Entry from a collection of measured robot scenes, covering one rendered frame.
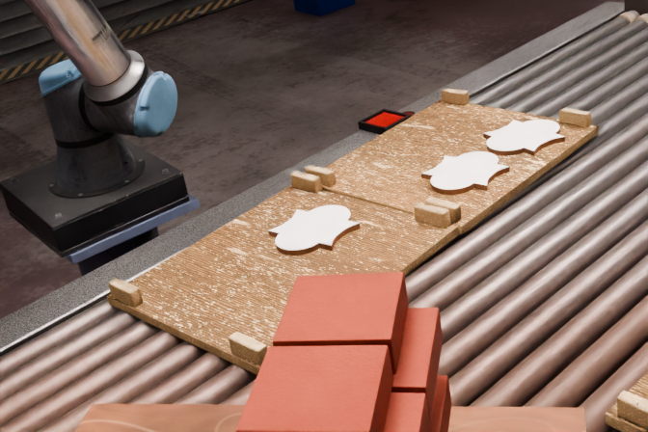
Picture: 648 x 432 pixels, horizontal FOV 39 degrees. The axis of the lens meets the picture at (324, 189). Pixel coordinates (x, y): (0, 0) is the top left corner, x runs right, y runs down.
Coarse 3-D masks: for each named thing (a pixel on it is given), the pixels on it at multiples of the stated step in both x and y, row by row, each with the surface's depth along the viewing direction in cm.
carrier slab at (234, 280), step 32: (288, 192) 160; (320, 192) 158; (256, 224) 151; (384, 224) 144; (416, 224) 143; (192, 256) 144; (224, 256) 143; (256, 256) 141; (288, 256) 140; (320, 256) 138; (352, 256) 137; (384, 256) 135; (416, 256) 134; (160, 288) 137; (192, 288) 136; (224, 288) 134; (256, 288) 133; (288, 288) 131; (160, 320) 129; (192, 320) 128; (224, 320) 127; (256, 320) 125; (224, 352) 120
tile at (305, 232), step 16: (320, 208) 150; (336, 208) 149; (288, 224) 147; (304, 224) 146; (320, 224) 145; (336, 224) 144; (352, 224) 144; (288, 240) 142; (304, 240) 141; (320, 240) 140; (336, 240) 141
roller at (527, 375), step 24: (624, 288) 122; (600, 312) 118; (624, 312) 120; (552, 336) 116; (576, 336) 115; (600, 336) 117; (528, 360) 111; (552, 360) 112; (504, 384) 108; (528, 384) 109
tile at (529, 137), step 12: (540, 120) 168; (492, 132) 166; (504, 132) 165; (516, 132) 165; (528, 132) 164; (540, 132) 163; (552, 132) 162; (492, 144) 162; (504, 144) 161; (516, 144) 160; (528, 144) 160; (540, 144) 159; (552, 144) 160
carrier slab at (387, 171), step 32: (416, 128) 176; (448, 128) 173; (480, 128) 171; (576, 128) 165; (352, 160) 167; (384, 160) 165; (416, 160) 163; (512, 160) 157; (544, 160) 155; (352, 192) 156; (384, 192) 154; (416, 192) 152; (480, 192) 149; (512, 192) 148
